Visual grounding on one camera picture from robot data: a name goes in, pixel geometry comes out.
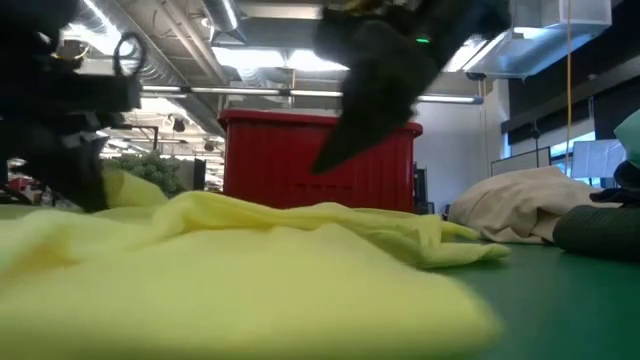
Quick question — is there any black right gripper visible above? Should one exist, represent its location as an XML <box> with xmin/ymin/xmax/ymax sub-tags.
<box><xmin>311</xmin><ymin>0</ymin><xmax>512</xmax><ymax>176</ymax></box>

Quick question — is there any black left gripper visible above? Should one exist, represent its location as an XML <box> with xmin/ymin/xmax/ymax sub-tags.
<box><xmin>0</xmin><ymin>29</ymin><xmax>146</xmax><ymax>214</ymax></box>

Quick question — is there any yellow garment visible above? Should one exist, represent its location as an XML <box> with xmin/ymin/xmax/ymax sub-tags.
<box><xmin>0</xmin><ymin>169</ymin><xmax>512</xmax><ymax>360</ymax></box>

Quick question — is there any dark green polo shirt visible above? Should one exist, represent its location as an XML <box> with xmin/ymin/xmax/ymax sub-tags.
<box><xmin>551</xmin><ymin>203</ymin><xmax>640</xmax><ymax>263</ymax></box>

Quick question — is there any dark grey garment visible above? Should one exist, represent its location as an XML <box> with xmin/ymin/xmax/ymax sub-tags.
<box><xmin>589</xmin><ymin>159</ymin><xmax>640</xmax><ymax>206</ymax></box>

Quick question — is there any red plastic laundry bin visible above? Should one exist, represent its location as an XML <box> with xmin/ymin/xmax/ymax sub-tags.
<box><xmin>217</xmin><ymin>108</ymin><xmax>424</xmax><ymax>214</ymax></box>

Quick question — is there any pale green spiky plant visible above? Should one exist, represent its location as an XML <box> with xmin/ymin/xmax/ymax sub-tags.
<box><xmin>102</xmin><ymin>151</ymin><xmax>187</xmax><ymax>200</ymax></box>

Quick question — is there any black cabinet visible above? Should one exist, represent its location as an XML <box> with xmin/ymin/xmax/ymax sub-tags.
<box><xmin>413</xmin><ymin>167</ymin><xmax>435</xmax><ymax>215</ymax></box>

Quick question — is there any long ceiling light bar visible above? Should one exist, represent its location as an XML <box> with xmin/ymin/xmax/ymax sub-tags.
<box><xmin>139</xmin><ymin>83</ymin><xmax>484</xmax><ymax>105</ymax></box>

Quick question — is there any black partition panel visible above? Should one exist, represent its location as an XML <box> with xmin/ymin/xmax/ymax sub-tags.
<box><xmin>192</xmin><ymin>157</ymin><xmax>208</xmax><ymax>192</ymax></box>

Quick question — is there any cream white garment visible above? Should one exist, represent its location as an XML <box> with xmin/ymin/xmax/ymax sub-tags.
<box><xmin>447</xmin><ymin>165</ymin><xmax>609</xmax><ymax>245</ymax></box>

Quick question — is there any white tilted panel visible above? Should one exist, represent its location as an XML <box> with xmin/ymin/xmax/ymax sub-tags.
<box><xmin>569</xmin><ymin>139</ymin><xmax>627</xmax><ymax>180</ymax></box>

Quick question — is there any green table mat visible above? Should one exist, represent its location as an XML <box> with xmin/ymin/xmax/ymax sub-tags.
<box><xmin>434</xmin><ymin>239</ymin><xmax>640</xmax><ymax>360</ymax></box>

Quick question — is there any black camera cable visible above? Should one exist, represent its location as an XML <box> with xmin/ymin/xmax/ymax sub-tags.
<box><xmin>112</xmin><ymin>31</ymin><xmax>148</xmax><ymax>81</ymax></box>

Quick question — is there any round silver air duct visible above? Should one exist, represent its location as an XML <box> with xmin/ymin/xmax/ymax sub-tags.
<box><xmin>79</xmin><ymin>0</ymin><xmax>226</xmax><ymax>136</ymax></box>

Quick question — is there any shiny curved silver duct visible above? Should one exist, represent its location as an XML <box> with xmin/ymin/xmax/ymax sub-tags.
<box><xmin>201</xmin><ymin>0</ymin><xmax>247</xmax><ymax>45</ymax></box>

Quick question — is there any silver ventilation duct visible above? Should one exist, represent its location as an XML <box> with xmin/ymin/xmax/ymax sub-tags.
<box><xmin>462</xmin><ymin>0</ymin><xmax>612</xmax><ymax>81</ymax></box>

